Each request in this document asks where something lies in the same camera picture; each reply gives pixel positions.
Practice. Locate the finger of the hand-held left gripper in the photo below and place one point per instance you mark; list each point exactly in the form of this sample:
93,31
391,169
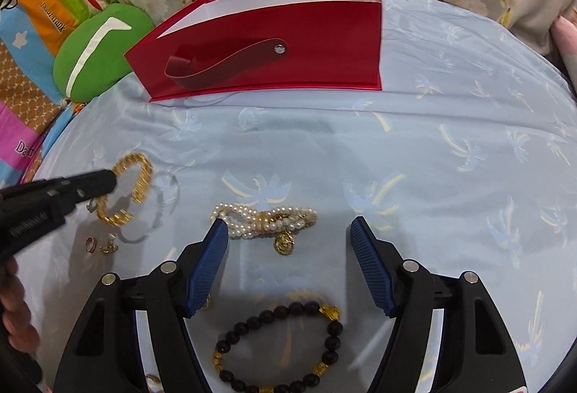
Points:
92,185

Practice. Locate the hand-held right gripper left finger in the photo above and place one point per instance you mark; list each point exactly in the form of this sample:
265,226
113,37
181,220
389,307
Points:
208,266

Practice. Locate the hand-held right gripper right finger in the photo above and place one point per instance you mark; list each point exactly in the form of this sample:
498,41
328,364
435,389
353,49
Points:
372,266

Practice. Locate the red gift box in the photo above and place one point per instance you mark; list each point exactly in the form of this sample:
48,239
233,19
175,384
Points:
315,54

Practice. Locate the person's left hand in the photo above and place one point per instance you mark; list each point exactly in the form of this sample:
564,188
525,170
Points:
18,312

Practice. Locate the small silver earring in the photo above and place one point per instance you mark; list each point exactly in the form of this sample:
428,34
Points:
92,207

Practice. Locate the small gold earring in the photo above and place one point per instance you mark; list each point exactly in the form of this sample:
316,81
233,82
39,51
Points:
108,247

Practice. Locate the thin silver bangle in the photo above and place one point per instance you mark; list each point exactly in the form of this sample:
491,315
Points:
158,219

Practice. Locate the green round cushion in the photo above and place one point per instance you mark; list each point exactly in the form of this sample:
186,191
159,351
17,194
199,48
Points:
130,50

